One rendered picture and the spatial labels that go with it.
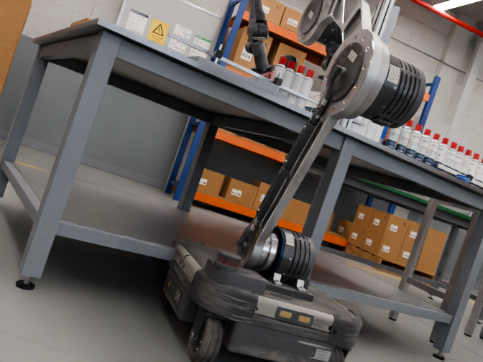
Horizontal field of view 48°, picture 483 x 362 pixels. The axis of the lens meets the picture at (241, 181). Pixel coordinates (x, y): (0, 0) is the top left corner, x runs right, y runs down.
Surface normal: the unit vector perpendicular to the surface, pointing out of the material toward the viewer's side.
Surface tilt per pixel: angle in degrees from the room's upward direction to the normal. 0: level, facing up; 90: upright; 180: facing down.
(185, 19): 90
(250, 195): 90
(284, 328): 88
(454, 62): 90
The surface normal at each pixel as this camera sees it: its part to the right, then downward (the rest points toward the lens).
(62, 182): 0.48, 0.18
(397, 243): 0.29, 0.11
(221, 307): -0.19, -0.05
